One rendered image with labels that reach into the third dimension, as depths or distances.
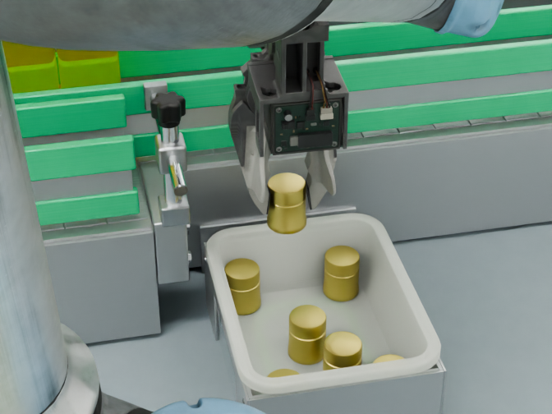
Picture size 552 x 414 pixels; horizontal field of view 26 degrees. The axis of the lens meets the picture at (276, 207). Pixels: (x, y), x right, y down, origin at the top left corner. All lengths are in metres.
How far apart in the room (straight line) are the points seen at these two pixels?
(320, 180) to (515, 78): 0.29
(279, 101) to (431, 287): 0.37
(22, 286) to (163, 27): 0.22
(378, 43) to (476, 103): 0.12
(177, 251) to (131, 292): 0.06
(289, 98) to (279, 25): 0.48
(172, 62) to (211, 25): 0.80
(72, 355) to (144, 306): 0.45
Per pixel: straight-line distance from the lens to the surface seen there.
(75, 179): 1.07
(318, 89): 0.92
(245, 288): 1.13
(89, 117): 1.12
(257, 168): 1.00
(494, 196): 1.28
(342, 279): 1.15
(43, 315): 0.62
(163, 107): 1.01
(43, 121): 1.12
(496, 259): 1.28
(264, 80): 0.94
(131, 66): 1.21
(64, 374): 0.67
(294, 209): 1.05
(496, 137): 1.24
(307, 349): 1.09
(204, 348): 1.15
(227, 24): 0.41
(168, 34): 0.41
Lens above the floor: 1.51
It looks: 35 degrees down
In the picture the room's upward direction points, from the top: straight up
